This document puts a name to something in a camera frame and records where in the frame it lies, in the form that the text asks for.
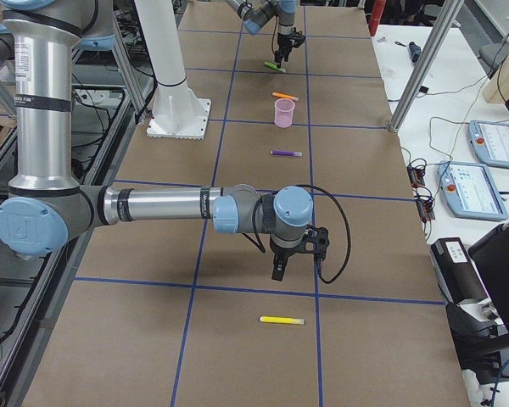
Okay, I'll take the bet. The green marker pen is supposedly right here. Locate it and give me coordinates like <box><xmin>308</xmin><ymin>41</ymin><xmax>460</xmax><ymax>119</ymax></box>
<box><xmin>264</xmin><ymin>61</ymin><xmax>287</xmax><ymax>73</ymax></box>

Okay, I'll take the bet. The small circuit board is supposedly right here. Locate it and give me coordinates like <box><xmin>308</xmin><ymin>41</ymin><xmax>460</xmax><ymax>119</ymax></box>
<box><xmin>406</xmin><ymin>164</ymin><xmax>426</xmax><ymax>188</ymax></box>

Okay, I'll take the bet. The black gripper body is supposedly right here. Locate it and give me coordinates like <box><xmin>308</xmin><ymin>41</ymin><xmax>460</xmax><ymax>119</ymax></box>
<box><xmin>270</xmin><ymin>242</ymin><xmax>300</xmax><ymax>265</ymax></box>
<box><xmin>275</xmin><ymin>35</ymin><xmax>292</xmax><ymax>54</ymax></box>

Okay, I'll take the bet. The far teach pendant tablet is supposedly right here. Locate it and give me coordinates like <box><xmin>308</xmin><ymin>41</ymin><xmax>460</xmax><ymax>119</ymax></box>
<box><xmin>467</xmin><ymin>120</ymin><xmax>509</xmax><ymax>169</ymax></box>

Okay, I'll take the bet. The black brown box device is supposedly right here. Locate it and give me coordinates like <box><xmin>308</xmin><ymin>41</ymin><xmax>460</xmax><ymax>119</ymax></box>
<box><xmin>430</xmin><ymin>237</ymin><xmax>488</xmax><ymax>305</ymax></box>

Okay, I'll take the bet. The aluminium frame post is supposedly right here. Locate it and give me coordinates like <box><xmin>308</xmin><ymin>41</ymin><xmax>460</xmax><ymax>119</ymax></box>
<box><xmin>388</xmin><ymin>0</ymin><xmax>464</xmax><ymax>133</ymax></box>

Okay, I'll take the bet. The purple marker pen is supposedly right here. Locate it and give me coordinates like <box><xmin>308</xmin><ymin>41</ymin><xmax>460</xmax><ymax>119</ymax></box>
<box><xmin>270</xmin><ymin>150</ymin><xmax>303</xmax><ymax>158</ymax></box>

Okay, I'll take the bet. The red cylinder far background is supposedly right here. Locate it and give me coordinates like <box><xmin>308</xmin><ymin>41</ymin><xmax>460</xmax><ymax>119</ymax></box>
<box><xmin>368</xmin><ymin>0</ymin><xmax>386</xmax><ymax>36</ymax></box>

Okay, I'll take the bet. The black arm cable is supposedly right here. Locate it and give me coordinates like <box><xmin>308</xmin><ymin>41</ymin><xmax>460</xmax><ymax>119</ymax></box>
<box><xmin>296</xmin><ymin>183</ymin><xmax>351</xmax><ymax>285</ymax></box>
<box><xmin>270</xmin><ymin>15</ymin><xmax>281</xmax><ymax>56</ymax></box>

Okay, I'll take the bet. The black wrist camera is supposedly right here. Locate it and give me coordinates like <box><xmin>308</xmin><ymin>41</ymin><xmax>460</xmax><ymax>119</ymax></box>
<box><xmin>289</xmin><ymin>27</ymin><xmax>305</xmax><ymax>48</ymax></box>
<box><xmin>302</xmin><ymin>226</ymin><xmax>330</xmax><ymax>261</ymax></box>

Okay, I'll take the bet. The near teach pendant tablet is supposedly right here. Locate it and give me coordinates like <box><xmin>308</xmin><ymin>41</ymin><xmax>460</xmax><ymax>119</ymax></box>
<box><xmin>438</xmin><ymin>161</ymin><xmax>508</xmax><ymax>221</ymax></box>

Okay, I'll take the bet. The yellow marker pen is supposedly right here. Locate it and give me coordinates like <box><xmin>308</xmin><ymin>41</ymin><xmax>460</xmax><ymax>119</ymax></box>
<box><xmin>259</xmin><ymin>315</ymin><xmax>305</xmax><ymax>326</ymax></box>

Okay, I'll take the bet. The orange marker pen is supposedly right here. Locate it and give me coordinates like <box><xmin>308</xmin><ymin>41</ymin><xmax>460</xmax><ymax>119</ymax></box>
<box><xmin>271</xmin><ymin>92</ymin><xmax>299</xmax><ymax>102</ymax></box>

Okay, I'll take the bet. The teach pendant tablet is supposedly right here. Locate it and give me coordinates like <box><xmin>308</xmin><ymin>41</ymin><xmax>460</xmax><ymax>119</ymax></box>
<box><xmin>467</xmin><ymin>120</ymin><xmax>509</xmax><ymax>169</ymax></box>
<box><xmin>438</xmin><ymin>161</ymin><xmax>508</xmax><ymax>221</ymax></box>

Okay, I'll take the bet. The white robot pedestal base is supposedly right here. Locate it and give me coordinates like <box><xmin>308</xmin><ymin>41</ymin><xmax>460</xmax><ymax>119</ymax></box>
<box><xmin>135</xmin><ymin>0</ymin><xmax>211</xmax><ymax>140</ymax></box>

